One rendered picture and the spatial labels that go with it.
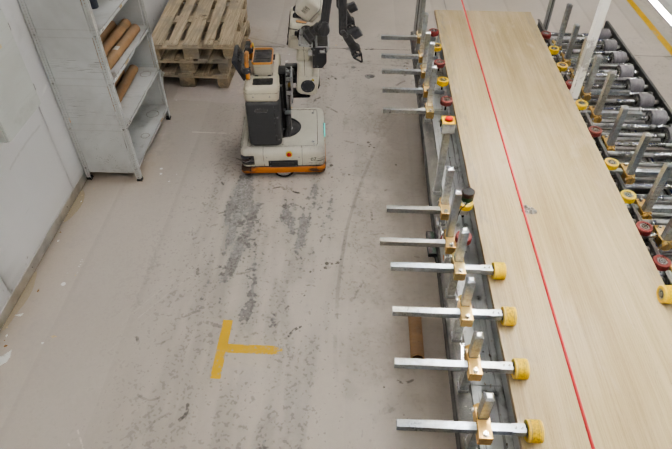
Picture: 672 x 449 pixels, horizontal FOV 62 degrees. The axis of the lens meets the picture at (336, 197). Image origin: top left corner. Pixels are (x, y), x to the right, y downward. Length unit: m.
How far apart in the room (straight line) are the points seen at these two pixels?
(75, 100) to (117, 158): 0.54
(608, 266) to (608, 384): 0.64
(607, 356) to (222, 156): 3.33
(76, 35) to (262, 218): 1.74
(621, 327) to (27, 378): 3.13
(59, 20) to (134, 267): 1.67
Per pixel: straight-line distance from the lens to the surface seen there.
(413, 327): 3.49
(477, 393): 2.69
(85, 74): 4.27
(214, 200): 4.40
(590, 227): 3.12
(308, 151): 4.35
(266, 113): 4.19
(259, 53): 4.32
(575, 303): 2.75
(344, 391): 3.32
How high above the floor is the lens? 2.92
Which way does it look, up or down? 42 degrees down
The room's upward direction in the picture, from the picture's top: straight up
